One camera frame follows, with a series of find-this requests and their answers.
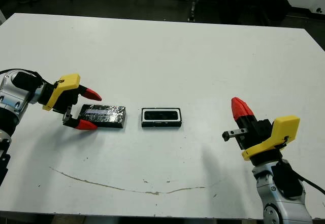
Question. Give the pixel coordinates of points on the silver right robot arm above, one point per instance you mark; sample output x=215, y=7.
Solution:
x=276, y=201

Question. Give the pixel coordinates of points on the metal stand pole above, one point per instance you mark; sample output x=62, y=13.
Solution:
x=193, y=9

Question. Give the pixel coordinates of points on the black bag with tools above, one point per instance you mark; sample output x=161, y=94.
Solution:
x=276, y=5

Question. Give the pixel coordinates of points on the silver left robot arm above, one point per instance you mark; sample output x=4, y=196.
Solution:
x=12, y=94

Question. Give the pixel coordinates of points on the glossy black box lid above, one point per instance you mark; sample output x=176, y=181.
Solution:
x=104, y=116

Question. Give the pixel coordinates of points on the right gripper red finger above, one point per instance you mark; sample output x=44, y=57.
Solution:
x=237, y=111
x=247, y=113

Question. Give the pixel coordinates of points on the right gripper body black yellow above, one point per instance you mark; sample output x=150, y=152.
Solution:
x=284, y=130

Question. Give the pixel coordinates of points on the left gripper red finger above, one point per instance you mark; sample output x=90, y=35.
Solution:
x=90, y=94
x=85, y=125

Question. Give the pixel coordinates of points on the black box base white lining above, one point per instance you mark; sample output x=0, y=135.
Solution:
x=161, y=124

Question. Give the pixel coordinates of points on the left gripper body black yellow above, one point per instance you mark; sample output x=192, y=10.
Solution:
x=61, y=89

